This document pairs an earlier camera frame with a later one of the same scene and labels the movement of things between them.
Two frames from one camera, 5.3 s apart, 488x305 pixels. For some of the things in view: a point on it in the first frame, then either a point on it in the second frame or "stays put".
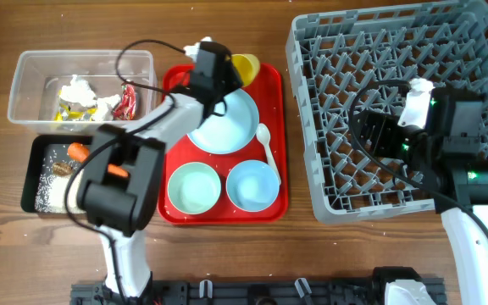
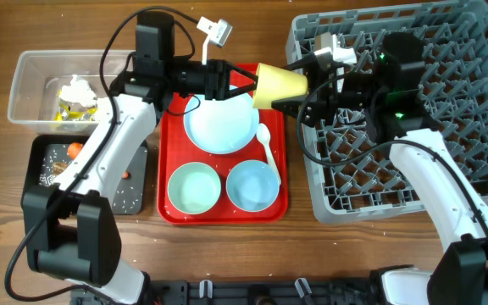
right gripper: x=385 y=124 -> x=324 y=98
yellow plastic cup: x=247 y=67 -> x=274 y=83
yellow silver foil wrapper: x=67 y=111 stays put
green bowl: x=194 y=188 stays put
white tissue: x=78 y=91 stays put
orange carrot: x=80 y=152 stays put
